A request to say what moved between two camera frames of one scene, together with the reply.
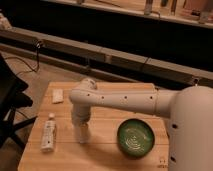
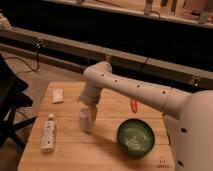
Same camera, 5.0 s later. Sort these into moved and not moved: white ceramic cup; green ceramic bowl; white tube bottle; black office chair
Moved: white ceramic cup
Not moved: black office chair; white tube bottle; green ceramic bowl
